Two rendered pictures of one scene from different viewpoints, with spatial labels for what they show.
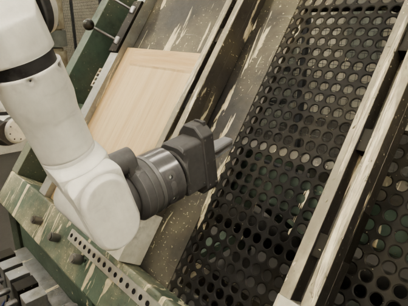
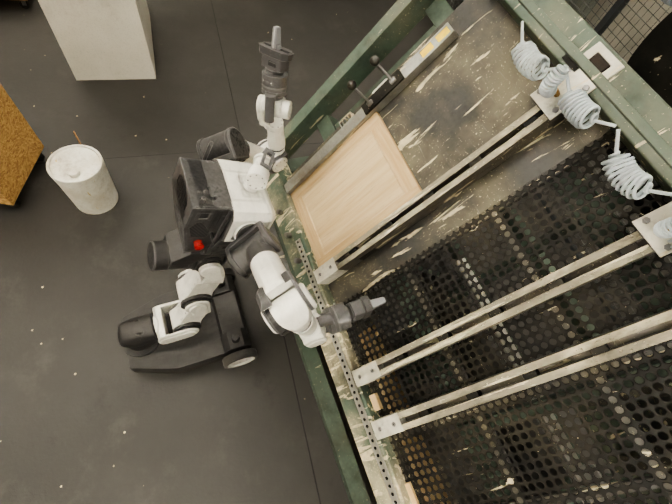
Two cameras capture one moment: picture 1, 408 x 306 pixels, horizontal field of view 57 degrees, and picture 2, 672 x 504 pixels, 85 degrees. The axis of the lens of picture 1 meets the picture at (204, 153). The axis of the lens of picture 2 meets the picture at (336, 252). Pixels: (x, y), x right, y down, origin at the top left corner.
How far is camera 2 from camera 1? 0.94 m
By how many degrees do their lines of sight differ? 41
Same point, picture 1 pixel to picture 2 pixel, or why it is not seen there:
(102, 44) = (361, 70)
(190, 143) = (360, 312)
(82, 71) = (337, 92)
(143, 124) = (360, 200)
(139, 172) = (332, 325)
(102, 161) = (318, 335)
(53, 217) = (290, 217)
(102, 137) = (333, 181)
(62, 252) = (291, 246)
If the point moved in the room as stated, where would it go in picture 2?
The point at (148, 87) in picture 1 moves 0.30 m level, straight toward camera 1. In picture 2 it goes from (374, 171) to (360, 231)
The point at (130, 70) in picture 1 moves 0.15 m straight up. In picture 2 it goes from (369, 138) to (380, 109)
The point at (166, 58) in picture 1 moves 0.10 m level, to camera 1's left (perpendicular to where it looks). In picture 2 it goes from (395, 159) to (371, 149)
